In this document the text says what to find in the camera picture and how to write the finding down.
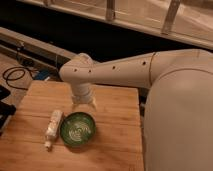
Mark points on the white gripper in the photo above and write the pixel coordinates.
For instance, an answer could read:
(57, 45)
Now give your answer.
(82, 94)

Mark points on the white plastic bottle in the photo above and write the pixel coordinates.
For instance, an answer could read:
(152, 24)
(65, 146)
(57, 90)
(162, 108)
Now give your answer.
(52, 129)

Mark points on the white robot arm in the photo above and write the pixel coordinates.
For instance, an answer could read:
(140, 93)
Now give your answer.
(178, 119)

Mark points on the green ceramic bowl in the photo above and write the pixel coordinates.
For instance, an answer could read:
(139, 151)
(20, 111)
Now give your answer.
(77, 129)

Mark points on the blue object on floor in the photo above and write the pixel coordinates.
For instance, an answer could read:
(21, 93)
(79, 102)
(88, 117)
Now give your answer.
(42, 75)

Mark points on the black object at left edge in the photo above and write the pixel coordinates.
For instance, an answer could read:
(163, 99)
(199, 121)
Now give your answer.
(6, 110)

